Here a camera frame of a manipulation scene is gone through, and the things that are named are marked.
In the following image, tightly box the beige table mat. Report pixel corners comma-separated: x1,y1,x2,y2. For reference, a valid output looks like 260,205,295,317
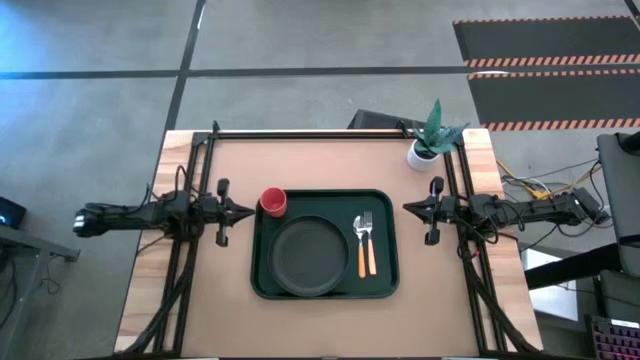
180,137,480,358

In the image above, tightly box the black beam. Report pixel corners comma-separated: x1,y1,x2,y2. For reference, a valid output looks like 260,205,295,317
524,242,624,291

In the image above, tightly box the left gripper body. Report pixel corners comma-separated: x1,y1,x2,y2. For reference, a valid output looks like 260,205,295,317
214,177,237,248

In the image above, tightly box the black device with blue light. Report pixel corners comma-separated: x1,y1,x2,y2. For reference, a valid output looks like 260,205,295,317
0,196,27,230

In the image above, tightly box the spoon with orange handle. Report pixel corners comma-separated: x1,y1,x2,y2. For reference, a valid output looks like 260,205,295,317
352,215,369,280

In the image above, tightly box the dark grey round plate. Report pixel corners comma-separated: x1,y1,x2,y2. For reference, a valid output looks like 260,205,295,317
266,214,351,298

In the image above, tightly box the backlit computer keyboard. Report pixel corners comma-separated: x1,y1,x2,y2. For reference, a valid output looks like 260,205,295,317
588,317,640,360

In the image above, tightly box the black chair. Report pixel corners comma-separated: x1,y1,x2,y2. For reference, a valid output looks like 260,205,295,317
347,108,419,132

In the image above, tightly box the black cable bundle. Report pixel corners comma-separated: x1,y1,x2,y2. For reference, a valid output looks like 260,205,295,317
122,239,197,357
462,249,541,357

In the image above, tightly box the black hazard-striped floor mat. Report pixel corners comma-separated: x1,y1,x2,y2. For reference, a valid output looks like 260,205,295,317
452,16,640,132

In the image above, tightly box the white box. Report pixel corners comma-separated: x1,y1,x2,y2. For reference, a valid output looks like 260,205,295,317
519,247,581,322

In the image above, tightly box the black aluminium table frame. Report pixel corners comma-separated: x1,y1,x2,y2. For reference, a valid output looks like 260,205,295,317
119,119,544,360

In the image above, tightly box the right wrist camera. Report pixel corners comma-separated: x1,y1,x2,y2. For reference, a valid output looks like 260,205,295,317
442,195,471,226

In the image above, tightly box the green plant in white pot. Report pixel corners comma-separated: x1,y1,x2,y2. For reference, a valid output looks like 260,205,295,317
405,97,471,173

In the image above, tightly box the black power adapter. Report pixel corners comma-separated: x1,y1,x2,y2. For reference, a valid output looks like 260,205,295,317
574,187,612,226

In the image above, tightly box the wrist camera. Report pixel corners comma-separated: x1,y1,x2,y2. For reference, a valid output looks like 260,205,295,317
442,195,471,226
199,196,218,227

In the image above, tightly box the fork with orange handle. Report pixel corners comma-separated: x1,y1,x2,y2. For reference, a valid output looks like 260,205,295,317
362,210,379,277

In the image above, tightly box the dark green tray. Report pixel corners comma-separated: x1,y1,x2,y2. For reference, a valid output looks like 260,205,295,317
249,188,401,301

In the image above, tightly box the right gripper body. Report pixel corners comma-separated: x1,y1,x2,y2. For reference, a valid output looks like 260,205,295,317
424,175,446,247

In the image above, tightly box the grey monitor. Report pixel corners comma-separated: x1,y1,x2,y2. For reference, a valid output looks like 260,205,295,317
596,130,640,279

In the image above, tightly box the yellow floor cable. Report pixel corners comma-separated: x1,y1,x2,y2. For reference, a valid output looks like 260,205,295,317
496,159,604,199

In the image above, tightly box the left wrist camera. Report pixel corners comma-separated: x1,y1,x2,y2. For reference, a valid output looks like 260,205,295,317
199,196,218,227

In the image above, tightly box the red plastic cup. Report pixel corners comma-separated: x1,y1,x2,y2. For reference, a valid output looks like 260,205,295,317
258,186,289,219

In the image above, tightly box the grey desk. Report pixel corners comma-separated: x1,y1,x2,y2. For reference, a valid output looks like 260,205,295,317
0,224,81,360

